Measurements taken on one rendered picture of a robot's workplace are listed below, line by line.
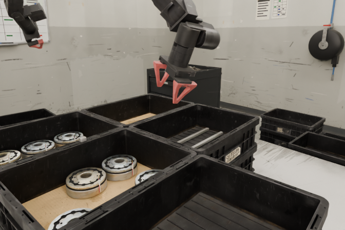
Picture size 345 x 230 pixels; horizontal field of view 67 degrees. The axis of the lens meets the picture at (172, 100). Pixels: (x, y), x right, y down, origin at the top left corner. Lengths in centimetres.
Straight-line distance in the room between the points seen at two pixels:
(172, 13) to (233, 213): 52
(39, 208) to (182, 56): 51
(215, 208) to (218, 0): 407
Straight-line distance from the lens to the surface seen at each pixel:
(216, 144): 76
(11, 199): 60
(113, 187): 75
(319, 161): 130
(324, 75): 377
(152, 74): 248
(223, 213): 66
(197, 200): 69
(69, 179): 75
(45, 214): 71
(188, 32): 67
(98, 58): 416
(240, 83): 429
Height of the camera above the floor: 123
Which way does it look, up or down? 15 degrees down
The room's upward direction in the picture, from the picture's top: straight up
